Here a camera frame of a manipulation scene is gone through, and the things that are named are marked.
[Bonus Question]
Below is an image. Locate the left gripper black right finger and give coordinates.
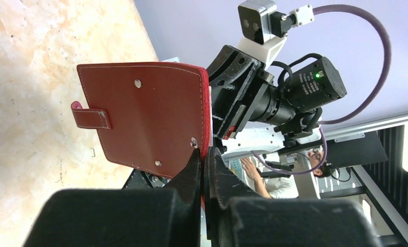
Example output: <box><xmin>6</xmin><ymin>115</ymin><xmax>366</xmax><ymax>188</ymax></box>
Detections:
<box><xmin>203</xmin><ymin>147</ymin><xmax>383</xmax><ymax>246</ymax></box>

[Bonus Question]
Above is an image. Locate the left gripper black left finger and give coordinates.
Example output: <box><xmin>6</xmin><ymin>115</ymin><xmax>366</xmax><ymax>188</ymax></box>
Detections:
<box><xmin>24</xmin><ymin>149</ymin><xmax>201</xmax><ymax>246</ymax></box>

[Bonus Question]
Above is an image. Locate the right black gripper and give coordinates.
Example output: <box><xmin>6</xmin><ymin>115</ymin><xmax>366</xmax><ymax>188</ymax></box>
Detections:
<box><xmin>206</xmin><ymin>45</ymin><xmax>265</xmax><ymax>139</ymax></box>

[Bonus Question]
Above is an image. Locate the red leather card holder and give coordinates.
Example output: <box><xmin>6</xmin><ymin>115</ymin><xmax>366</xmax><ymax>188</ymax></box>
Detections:
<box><xmin>71</xmin><ymin>62</ymin><xmax>212</xmax><ymax>178</ymax></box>

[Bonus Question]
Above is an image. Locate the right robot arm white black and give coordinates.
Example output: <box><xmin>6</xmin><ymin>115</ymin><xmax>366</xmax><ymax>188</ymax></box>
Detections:
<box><xmin>207</xmin><ymin>45</ymin><xmax>347</xmax><ymax>153</ymax></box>

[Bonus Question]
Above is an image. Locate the person in background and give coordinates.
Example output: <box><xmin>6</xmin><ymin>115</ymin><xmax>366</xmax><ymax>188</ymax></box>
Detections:
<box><xmin>240</xmin><ymin>150</ymin><xmax>330</xmax><ymax>200</ymax></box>

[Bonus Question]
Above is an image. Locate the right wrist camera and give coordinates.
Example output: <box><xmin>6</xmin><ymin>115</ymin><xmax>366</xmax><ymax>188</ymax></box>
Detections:
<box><xmin>237</xmin><ymin>1</ymin><xmax>287</xmax><ymax>70</ymax></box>

